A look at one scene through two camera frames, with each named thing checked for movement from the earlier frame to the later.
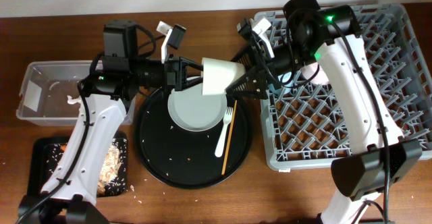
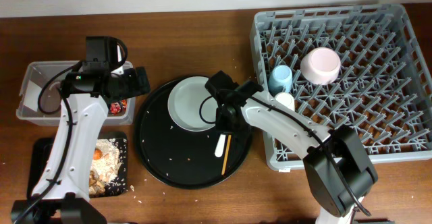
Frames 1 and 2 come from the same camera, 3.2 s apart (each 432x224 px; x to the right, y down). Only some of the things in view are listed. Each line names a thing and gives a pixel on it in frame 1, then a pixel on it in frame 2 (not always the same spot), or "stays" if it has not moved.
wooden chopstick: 229,137 stays
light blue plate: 193,111 stays
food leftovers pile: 109,169 stays
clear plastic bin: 49,94 stays
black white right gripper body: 283,63 -> 225,124
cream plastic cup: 218,74 -> 286,99
